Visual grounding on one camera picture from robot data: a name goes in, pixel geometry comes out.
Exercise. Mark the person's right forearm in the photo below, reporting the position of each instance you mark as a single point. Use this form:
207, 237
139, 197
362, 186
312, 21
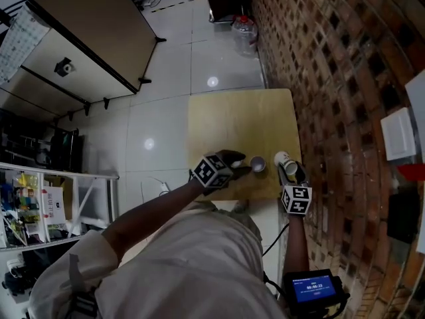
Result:
295, 244

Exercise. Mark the clear water jug red cap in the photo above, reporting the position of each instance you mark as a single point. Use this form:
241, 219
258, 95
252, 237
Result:
245, 37

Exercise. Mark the patterned white sheet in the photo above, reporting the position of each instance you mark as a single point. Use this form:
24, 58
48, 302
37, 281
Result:
20, 42

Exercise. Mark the black wall display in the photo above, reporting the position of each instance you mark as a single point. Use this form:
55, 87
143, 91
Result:
403, 218

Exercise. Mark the black device blue screen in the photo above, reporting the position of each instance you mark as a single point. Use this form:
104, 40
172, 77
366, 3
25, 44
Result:
313, 289

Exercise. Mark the person's left forearm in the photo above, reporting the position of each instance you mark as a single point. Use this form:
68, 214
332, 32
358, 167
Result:
149, 218

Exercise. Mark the person's grey shoe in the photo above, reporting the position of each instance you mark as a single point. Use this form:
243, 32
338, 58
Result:
240, 206

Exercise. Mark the person's white shirt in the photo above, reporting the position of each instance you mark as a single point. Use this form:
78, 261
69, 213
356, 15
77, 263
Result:
186, 271

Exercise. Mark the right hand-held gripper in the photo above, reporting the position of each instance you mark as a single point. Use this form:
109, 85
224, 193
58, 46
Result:
297, 199

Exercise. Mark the pile of colourful small items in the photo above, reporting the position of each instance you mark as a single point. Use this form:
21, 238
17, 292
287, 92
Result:
20, 198

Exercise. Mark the red tape strip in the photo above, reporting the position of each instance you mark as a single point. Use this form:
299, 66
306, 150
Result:
411, 172

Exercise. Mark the white sign red print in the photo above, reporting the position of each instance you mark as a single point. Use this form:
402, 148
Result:
54, 206

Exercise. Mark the blank white paper sheet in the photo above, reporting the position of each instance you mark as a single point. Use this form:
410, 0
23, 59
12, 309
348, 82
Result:
421, 243

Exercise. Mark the white power strip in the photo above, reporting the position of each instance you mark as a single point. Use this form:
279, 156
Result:
164, 187

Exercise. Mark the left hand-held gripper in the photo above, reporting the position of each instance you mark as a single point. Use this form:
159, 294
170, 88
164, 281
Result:
212, 173

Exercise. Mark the small black birdhouse box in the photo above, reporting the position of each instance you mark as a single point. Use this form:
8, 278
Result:
64, 67

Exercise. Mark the person's beige trousers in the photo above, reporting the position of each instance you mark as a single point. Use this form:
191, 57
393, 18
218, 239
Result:
250, 223

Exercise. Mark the white paper notice with text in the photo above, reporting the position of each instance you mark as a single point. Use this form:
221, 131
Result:
417, 91

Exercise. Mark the white wall switch box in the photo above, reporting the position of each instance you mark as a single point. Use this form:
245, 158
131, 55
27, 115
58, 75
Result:
398, 135

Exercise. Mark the white metal shelf rack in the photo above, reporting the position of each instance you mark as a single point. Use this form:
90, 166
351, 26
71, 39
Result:
76, 178

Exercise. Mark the brown partition panel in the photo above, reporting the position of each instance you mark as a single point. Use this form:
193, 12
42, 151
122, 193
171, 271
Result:
99, 22

